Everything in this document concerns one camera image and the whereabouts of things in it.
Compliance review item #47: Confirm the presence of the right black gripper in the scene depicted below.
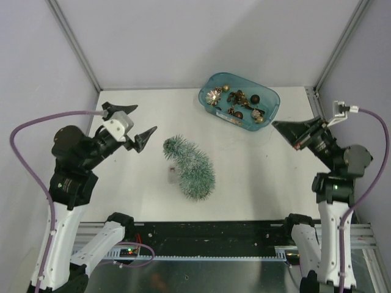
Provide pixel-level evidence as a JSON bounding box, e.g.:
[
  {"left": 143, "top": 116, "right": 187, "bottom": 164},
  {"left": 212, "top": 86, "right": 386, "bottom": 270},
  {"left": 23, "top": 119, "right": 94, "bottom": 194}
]
[{"left": 272, "top": 114, "right": 340, "bottom": 171}]

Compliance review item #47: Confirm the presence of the small frosted christmas tree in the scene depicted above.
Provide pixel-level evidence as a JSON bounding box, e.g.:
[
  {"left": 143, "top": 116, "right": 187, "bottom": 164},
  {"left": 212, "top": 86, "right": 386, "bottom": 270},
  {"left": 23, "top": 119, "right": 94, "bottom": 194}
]
[{"left": 163, "top": 135, "right": 216, "bottom": 201}]

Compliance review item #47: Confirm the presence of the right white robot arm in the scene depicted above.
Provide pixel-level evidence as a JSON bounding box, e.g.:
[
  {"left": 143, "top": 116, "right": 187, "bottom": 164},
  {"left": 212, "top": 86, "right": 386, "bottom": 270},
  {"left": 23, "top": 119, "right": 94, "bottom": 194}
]
[{"left": 272, "top": 117, "right": 373, "bottom": 292}]

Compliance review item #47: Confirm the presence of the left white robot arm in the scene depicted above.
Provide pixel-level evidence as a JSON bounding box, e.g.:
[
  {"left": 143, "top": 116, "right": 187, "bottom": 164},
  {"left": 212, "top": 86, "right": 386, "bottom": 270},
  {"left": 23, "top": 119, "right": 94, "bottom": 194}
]
[{"left": 27, "top": 102, "right": 157, "bottom": 292}]

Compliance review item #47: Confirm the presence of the frosted pine cone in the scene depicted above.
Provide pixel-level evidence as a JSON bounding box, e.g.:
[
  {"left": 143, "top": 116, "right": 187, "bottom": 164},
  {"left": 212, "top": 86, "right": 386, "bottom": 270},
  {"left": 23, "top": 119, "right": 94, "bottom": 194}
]
[{"left": 251, "top": 109, "right": 263, "bottom": 119}]

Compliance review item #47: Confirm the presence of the dark brown bauble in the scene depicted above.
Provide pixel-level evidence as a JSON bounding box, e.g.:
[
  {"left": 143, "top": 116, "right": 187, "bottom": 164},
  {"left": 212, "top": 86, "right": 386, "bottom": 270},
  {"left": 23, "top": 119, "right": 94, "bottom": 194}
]
[{"left": 250, "top": 95, "right": 260, "bottom": 104}]

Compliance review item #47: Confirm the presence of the teal plastic bin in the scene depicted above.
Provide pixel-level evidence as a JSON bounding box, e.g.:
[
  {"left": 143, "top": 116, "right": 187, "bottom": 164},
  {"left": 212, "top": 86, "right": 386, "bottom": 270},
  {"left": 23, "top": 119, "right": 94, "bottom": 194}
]
[{"left": 198, "top": 72, "right": 280, "bottom": 131}]

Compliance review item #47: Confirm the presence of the brown bauble near label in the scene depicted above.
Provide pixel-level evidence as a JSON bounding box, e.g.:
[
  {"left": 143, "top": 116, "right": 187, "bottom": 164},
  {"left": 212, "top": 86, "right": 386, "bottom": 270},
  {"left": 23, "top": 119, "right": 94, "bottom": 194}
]
[{"left": 233, "top": 111, "right": 243, "bottom": 119}]

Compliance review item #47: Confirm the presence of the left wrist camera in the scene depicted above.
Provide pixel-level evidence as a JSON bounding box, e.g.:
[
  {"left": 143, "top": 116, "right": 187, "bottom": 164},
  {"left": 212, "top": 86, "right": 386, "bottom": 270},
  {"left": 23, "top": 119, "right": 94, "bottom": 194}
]
[{"left": 102, "top": 110, "right": 134, "bottom": 142}]

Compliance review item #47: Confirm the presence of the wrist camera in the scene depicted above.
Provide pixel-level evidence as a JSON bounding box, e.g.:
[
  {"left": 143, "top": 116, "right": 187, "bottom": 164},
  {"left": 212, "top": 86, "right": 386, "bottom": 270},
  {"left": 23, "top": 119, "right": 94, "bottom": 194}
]
[
  {"left": 327, "top": 101, "right": 359, "bottom": 127},
  {"left": 102, "top": 110, "right": 134, "bottom": 142}
]

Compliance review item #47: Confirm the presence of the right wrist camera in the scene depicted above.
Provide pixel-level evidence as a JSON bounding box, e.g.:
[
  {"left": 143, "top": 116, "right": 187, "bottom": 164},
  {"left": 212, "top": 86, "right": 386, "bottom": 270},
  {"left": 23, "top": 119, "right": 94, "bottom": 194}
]
[{"left": 327, "top": 101, "right": 359, "bottom": 127}]

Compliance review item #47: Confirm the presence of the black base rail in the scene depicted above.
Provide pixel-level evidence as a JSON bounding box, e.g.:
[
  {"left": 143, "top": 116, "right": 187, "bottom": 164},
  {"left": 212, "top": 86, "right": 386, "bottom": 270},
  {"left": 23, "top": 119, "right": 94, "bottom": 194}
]
[{"left": 126, "top": 220, "right": 294, "bottom": 256}]

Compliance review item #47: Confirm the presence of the grey cable duct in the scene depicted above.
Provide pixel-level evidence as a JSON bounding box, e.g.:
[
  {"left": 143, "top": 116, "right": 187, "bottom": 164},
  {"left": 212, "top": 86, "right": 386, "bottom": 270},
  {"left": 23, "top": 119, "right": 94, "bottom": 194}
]
[{"left": 103, "top": 247, "right": 299, "bottom": 264}]

